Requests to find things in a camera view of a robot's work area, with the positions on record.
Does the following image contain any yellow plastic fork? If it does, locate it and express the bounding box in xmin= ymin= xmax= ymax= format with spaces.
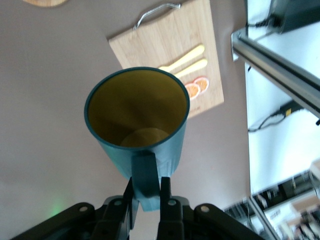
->
xmin=157 ymin=44 xmax=206 ymax=74

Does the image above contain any teal ribbed mug yellow inside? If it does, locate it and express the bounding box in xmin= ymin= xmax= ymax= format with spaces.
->
xmin=83 ymin=66 xmax=191 ymax=214

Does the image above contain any bamboo cutting board metal handle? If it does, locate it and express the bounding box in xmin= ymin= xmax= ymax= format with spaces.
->
xmin=107 ymin=0 xmax=225 ymax=120

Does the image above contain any black box device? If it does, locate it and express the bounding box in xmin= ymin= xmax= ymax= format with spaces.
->
xmin=268 ymin=0 xmax=320 ymax=35

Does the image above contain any black power adapter with cable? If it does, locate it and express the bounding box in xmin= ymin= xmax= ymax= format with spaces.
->
xmin=246 ymin=99 xmax=305 ymax=133

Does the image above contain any orange slice toy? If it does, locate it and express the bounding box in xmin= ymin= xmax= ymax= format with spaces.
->
xmin=184 ymin=83 xmax=201 ymax=101
xmin=193 ymin=76 xmax=210 ymax=94

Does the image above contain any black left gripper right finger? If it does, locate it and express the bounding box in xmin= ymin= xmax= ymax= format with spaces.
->
xmin=157 ymin=176 xmax=261 ymax=240

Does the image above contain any wooden mug rack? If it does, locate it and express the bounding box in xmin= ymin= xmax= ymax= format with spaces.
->
xmin=21 ymin=0 xmax=70 ymax=8

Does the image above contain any yellow plastic knife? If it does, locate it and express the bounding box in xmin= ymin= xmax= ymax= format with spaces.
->
xmin=173 ymin=58 xmax=209 ymax=79

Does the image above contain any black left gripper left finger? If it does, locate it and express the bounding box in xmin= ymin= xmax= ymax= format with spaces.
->
xmin=9 ymin=178 xmax=139 ymax=240

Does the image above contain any aluminium profile post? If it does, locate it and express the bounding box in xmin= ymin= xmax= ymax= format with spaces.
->
xmin=231 ymin=26 xmax=320 ymax=120

